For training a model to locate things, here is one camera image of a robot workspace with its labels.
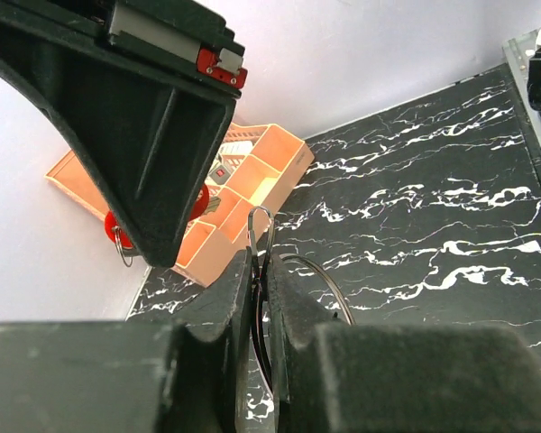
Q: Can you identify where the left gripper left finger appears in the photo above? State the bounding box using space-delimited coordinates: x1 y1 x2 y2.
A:
0 250 252 432

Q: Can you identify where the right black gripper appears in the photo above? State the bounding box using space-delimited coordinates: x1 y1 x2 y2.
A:
0 1 248 267

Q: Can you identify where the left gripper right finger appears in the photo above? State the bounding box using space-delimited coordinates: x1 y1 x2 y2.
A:
266 252 541 433

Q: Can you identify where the red key tag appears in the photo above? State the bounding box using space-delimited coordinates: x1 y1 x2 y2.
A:
104 184 211 249

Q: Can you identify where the small silver split ring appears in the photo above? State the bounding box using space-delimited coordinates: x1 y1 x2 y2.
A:
111 226 135 268

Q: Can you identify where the silver metal keyring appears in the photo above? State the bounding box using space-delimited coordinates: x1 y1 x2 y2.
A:
247 206 356 395

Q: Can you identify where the grey green small box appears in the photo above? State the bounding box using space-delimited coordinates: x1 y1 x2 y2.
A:
206 155 244 186

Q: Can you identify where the orange plastic file organizer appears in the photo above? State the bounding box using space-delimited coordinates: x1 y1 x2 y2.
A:
43 122 316 288

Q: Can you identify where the black marble pattern mat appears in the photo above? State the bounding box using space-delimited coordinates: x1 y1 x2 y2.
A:
272 66 541 342

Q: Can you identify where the aluminium frame rail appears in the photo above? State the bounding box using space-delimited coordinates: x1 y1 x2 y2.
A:
502 30 541 147

